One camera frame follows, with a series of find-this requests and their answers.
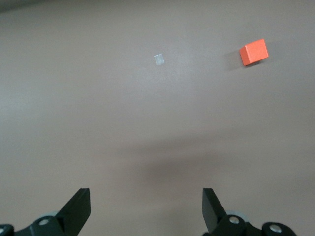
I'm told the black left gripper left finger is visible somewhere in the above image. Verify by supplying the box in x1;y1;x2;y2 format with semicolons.
0;188;92;236

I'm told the orange wooden block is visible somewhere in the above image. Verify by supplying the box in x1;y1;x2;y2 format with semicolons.
239;38;269;67

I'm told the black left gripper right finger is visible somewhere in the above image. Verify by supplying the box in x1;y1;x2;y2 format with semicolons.
201;188;296;236

